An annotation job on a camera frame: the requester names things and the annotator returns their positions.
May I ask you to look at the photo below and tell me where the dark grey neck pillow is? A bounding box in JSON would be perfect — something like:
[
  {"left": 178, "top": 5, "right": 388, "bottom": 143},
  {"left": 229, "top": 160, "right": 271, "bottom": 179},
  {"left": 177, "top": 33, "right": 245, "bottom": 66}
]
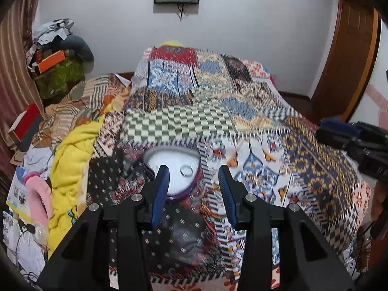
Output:
[{"left": 60, "top": 35, "right": 94, "bottom": 62}]

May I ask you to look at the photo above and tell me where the pink plush slipper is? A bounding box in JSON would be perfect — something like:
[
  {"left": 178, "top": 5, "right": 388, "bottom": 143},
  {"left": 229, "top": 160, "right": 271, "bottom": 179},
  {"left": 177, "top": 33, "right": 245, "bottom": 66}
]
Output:
[{"left": 23, "top": 171, "right": 53, "bottom": 226}]

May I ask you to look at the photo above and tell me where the striped patterned blanket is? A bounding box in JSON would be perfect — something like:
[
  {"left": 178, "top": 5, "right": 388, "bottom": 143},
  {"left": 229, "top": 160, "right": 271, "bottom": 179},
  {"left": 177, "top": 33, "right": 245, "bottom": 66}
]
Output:
[{"left": 32, "top": 74, "right": 131, "bottom": 152}]

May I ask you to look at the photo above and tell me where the red and grey box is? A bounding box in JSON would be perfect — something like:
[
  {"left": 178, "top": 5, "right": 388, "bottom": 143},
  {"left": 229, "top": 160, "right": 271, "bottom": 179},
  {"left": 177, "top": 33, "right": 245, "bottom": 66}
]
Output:
[{"left": 8, "top": 103, "right": 43, "bottom": 152}]

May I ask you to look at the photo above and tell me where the purple heart-shaped tin box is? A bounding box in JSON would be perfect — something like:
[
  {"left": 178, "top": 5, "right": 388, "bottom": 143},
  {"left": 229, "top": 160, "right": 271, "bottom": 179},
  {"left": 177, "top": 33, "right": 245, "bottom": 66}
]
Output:
[{"left": 143, "top": 146, "right": 200, "bottom": 200}]

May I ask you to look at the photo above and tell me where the green patterned storage bag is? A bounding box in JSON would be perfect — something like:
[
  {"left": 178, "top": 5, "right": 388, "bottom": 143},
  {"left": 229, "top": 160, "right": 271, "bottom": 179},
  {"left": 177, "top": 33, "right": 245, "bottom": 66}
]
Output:
[{"left": 33, "top": 58, "right": 84, "bottom": 100}]

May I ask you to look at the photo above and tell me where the yellow fleece blanket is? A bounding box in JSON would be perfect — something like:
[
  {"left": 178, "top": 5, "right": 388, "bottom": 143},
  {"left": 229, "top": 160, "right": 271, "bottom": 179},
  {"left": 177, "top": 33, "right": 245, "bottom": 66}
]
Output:
[{"left": 47, "top": 118, "right": 104, "bottom": 256}]

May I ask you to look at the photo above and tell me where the pile of grey clothes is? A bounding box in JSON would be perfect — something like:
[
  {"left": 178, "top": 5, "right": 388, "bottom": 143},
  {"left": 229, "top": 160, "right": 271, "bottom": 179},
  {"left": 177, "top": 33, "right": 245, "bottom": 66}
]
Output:
[{"left": 32, "top": 18, "right": 74, "bottom": 45}]

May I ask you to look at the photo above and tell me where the white sliding wardrobe door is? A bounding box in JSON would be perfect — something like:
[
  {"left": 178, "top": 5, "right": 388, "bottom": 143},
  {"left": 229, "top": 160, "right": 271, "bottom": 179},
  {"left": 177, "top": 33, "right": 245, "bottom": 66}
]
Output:
[{"left": 350, "top": 22, "right": 388, "bottom": 129}]

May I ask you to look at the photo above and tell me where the orange shoe box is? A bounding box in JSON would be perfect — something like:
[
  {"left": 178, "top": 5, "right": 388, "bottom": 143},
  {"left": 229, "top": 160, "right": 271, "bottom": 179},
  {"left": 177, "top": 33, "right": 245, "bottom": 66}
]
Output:
[{"left": 38, "top": 51, "right": 66, "bottom": 74}]

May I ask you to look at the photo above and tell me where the illustrated paper booklet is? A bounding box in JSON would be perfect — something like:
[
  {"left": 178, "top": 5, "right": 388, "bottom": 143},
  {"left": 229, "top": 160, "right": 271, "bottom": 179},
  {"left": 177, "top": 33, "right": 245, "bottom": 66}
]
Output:
[{"left": 6, "top": 167, "right": 33, "bottom": 223}]

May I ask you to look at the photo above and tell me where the colourful patchwork bedspread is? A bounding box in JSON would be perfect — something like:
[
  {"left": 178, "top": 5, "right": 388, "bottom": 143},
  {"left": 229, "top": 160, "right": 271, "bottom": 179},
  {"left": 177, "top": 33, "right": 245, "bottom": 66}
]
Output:
[{"left": 87, "top": 45, "right": 370, "bottom": 290}]

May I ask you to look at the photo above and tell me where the right hand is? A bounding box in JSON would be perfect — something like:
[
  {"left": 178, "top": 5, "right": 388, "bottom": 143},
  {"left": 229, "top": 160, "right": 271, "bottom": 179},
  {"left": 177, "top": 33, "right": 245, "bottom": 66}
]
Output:
[{"left": 371, "top": 181, "right": 387, "bottom": 221}]

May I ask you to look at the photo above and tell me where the brown wooden door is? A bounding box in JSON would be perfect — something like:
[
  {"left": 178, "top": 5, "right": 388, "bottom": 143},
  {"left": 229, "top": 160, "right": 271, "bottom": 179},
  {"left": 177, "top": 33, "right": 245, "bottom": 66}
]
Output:
[{"left": 310, "top": 0, "right": 380, "bottom": 123}]

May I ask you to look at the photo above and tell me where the striped red brown curtain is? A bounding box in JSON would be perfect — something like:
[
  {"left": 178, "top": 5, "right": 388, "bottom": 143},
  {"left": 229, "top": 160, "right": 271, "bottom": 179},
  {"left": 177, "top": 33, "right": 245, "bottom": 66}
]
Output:
[{"left": 1, "top": 0, "right": 43, "bottom": 177}]

